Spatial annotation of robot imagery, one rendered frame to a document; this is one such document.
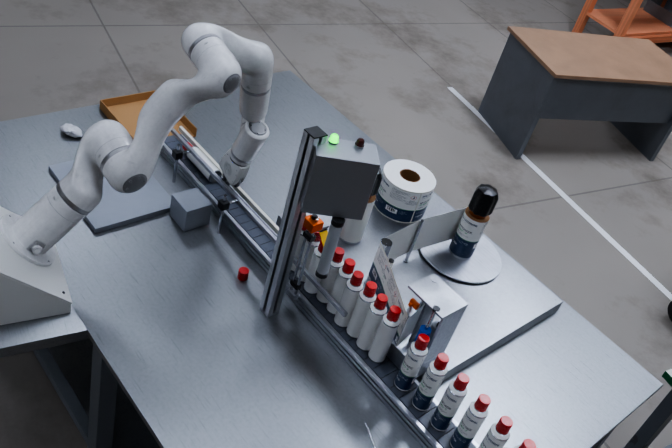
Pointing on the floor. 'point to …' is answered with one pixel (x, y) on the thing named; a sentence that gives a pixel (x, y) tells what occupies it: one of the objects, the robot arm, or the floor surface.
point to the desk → (580, 86)
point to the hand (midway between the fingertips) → (226, 181)
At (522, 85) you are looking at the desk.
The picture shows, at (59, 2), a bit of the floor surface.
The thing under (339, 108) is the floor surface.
